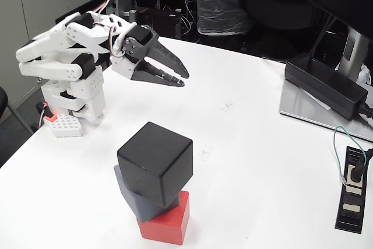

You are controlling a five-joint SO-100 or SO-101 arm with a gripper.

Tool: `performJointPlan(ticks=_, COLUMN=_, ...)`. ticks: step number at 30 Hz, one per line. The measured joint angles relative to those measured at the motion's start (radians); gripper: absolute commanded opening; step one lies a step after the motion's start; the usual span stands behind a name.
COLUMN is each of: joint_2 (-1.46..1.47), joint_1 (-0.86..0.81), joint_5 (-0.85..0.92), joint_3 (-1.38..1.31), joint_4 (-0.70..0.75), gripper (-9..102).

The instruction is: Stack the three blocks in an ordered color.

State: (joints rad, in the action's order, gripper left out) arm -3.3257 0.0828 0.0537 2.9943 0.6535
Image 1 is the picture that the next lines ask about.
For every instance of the black cube block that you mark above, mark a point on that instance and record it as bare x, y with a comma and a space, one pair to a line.
157, 158

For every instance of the grey cube block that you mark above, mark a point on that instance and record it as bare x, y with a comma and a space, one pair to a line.
142, 208

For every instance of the black low box device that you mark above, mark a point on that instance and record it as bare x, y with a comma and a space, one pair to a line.
166, 18

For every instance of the silver upright device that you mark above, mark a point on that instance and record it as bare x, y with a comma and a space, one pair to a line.
132, 17

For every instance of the plastic-wrapped black bin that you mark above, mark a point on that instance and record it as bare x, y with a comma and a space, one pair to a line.
218, 7

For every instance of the clear tape mark with cross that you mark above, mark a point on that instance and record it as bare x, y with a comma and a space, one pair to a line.
228, 106
205, 152

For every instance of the white perforated table clamp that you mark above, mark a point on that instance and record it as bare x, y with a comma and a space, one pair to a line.
65, 126

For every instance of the black chair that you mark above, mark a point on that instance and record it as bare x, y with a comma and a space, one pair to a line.
2, 100

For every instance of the red cube block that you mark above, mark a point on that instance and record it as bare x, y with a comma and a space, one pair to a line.
172, 228

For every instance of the black power adapter brick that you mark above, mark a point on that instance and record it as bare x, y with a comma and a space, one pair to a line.
320, 85

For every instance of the white paper sheet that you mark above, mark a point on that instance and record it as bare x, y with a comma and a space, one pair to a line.
319, 102

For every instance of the silver monitor stand neck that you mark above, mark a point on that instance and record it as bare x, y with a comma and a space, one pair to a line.
354, 50

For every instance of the crumpled white plastic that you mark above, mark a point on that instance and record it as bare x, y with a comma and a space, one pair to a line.
365, 75

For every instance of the black power strip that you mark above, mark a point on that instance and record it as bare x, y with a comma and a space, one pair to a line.
349, 220

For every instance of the silver monitor base plate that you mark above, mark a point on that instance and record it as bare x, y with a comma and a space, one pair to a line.
297, 106

